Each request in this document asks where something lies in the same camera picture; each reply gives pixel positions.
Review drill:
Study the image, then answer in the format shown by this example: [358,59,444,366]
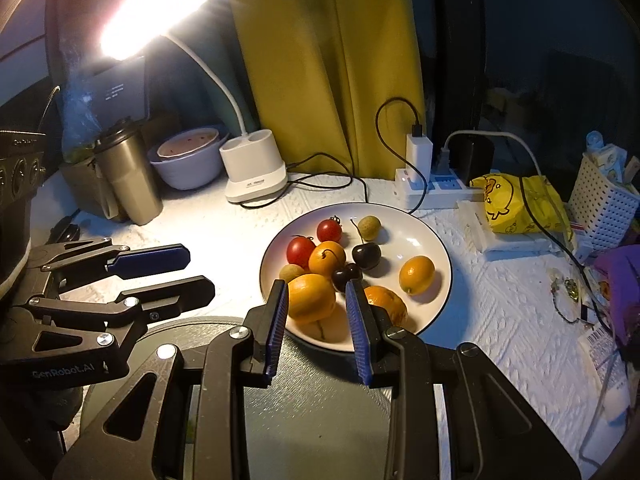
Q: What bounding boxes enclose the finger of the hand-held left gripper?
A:
[30,237,192,281]
[10,275,216,361]

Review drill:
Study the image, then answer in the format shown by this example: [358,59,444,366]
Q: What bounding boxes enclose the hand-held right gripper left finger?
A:
[52,279,290,480]

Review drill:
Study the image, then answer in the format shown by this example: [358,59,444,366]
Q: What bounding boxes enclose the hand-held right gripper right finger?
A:
[345,279,581,480]

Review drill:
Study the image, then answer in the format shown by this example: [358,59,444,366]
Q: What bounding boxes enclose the orange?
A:
[286,273,337,324]
[363,285,408,328]

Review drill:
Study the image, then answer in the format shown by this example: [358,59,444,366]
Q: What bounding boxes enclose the dark cherry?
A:
[331,262,363,292]
[351,242,382,268]

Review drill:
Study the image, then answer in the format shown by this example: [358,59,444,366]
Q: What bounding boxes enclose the kumquat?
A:
[308,241,347,277]
[398,255,436,295]

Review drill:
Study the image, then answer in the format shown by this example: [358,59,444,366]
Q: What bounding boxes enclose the grey glass plate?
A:
[80,316,401,480]

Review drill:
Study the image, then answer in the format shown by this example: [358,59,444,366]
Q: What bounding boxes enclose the red cherry tomato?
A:
[316,217,344,243]
[286,236,317,268]

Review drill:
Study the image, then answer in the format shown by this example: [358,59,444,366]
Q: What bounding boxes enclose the white round plate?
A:
[259,202,454,353]

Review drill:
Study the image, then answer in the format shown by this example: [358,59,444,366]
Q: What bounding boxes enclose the green small fruit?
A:
[357,215,382,241]

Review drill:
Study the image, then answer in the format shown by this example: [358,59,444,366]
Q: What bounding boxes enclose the black key fob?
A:
[50,216,81,243]

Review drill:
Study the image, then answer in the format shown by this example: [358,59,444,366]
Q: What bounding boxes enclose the steel tumbler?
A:
[94,119,165,227]

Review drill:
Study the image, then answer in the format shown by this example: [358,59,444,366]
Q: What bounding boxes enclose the purple bowl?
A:
[148,127,231,191]

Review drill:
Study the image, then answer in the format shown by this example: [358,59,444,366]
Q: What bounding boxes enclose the brown container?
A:
[59,155,121,221]

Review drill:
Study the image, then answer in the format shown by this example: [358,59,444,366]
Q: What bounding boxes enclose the pink bowl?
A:
[156,129,222,159]

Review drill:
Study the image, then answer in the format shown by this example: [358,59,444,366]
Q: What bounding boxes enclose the white desk lamp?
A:
[99,0,289,206]

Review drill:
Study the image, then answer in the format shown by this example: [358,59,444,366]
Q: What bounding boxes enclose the clear plastic bag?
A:
[60,50,108,163]

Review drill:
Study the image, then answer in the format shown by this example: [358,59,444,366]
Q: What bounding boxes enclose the white power strip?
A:
[394,167,486,211]

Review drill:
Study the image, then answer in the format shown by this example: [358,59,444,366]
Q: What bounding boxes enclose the dark grey case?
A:
[45,0,226,128]

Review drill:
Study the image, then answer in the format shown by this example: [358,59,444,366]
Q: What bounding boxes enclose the white tissue pack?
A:
[457,200,576,261]

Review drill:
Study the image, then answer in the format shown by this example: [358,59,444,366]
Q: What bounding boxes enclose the white charger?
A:
[405,134,432,173]

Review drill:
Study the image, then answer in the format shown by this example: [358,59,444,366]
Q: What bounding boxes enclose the yellow printed bag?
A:
[470,172,573,236]

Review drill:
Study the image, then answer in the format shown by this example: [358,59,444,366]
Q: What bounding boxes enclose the black power adapter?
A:
[457,132,496,186]

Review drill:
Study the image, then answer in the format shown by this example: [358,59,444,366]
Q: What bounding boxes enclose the white labelled packet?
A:
[575,322,631,421]

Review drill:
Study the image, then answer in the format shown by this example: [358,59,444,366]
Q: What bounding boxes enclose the purple bag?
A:
[592,245,640,341]

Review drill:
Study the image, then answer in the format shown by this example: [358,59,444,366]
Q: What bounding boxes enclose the yellow curtain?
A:
[222,0,426,181]

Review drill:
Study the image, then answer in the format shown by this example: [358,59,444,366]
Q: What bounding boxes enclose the white plastic basket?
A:
[567,152,640,253]

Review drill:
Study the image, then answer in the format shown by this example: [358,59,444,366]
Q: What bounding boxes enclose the printed packets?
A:
[585,131,628,181]

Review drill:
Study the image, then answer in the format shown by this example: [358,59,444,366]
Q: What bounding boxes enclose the thin black cable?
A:
[519,175,616,331]

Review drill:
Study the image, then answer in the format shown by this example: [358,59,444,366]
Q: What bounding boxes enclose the black charger cable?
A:
[240,97,431,211]

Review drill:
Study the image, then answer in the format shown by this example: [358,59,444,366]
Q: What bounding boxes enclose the key ring with wire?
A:
[547,267,593,323]

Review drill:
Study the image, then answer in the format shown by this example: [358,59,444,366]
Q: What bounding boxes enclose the white cable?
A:
[442,130,543,176]

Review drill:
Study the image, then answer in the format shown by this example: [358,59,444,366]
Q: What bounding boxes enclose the grey cable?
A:
[580,350,626,466]

